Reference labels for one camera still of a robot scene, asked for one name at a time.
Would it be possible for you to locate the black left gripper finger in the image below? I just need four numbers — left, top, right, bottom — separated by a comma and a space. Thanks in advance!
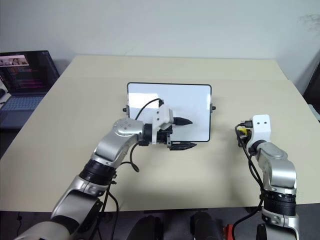
169, 140, 199, 152
173, 116, 194, 127

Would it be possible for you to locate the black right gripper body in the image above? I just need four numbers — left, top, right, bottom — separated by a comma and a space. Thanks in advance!
236, 126, 252, 149

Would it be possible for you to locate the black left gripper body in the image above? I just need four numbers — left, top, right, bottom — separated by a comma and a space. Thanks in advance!
155, 123, 177, 151

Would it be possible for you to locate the small black-framed whiteboard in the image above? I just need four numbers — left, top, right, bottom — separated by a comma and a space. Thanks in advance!
122, 81, 217, 143

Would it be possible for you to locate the small red object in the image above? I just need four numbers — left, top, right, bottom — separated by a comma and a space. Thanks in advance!
223, 224, 235, 240

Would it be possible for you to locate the open grey laptop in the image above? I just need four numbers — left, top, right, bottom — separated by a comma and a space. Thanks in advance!
0, 50, 61, 130

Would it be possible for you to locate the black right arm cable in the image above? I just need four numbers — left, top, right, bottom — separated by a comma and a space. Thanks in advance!
230, 120, 266, 240

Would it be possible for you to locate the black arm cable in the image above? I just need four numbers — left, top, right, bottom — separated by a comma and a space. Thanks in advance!
98, 97, 165, 226
230, 120, 266, 240

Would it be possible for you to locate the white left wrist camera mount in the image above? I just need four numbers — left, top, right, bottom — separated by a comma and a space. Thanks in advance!
150, 105, 174, 146

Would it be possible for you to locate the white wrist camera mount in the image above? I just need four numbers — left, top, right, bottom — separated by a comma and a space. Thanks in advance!
150, 105, 174, 146
245, 114, 272, 154

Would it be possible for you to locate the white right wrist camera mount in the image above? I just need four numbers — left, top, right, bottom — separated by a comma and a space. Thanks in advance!
245, 114, 272, 154

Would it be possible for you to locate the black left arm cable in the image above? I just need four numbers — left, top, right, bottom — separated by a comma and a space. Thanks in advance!
98, 97, 165, 226

